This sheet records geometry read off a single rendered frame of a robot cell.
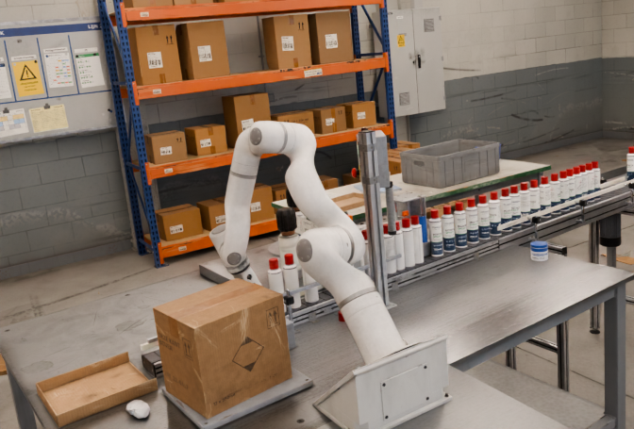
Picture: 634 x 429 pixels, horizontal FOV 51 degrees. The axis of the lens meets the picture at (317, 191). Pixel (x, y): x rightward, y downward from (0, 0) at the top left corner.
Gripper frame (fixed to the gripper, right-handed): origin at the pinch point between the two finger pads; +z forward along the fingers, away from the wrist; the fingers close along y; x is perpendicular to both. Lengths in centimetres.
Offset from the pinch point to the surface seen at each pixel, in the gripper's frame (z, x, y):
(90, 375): -9, 58, 12
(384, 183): -17, -58, -17
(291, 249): 4.2, -31.2, 24.1
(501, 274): 44, -88, -27
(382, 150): -28, -62, -17
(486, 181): 94, -217, 102
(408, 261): 28, -65, -2
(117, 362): -7, 49, 12
